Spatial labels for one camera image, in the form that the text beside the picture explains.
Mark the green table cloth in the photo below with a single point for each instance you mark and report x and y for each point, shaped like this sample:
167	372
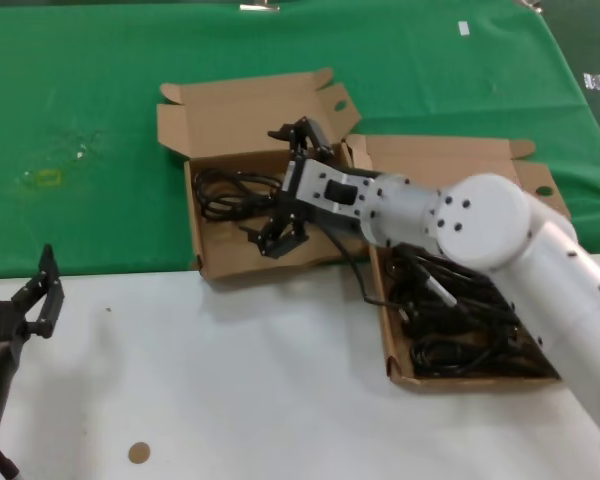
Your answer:
80	75

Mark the round cardboard disc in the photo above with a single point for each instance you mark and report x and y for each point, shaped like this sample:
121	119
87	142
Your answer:
139	453

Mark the small white label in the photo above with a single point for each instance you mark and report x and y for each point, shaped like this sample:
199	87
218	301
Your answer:
463	28

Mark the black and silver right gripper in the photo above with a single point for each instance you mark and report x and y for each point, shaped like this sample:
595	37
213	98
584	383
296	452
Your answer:
330	192

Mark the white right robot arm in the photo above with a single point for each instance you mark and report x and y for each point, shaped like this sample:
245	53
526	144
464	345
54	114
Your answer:
505	235

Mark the metal cloth clip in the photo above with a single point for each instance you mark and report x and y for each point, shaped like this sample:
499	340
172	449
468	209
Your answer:
530	3
260	6

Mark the open cardboard box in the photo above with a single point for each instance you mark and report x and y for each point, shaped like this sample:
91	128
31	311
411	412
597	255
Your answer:
455	160
230	250

